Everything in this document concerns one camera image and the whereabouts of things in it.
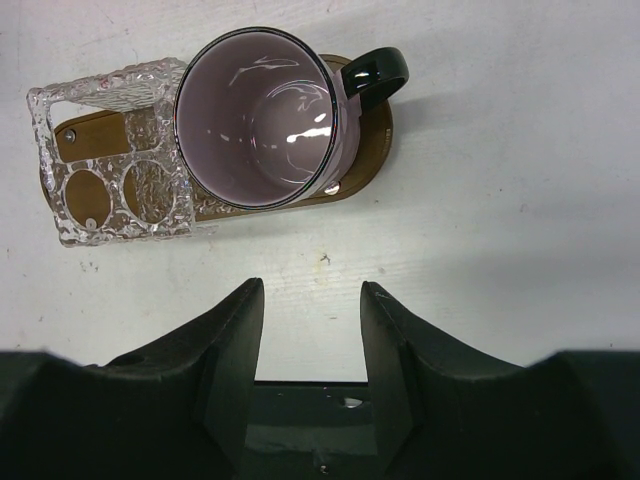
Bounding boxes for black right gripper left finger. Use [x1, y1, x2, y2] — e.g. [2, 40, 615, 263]
[1, 278, 264, 479]

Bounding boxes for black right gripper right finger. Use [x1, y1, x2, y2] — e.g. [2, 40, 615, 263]
[360, 282, 639, 479]

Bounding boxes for clear acrylic toothbrush holder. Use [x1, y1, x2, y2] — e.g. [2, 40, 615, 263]
[25, 57, 219, 250]

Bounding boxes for lilac mug black handle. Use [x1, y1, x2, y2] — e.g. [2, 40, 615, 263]
[174, 26, 410, 210]

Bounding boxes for oval wooden tray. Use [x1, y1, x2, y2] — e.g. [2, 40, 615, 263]
[38, 52, 396, 224]

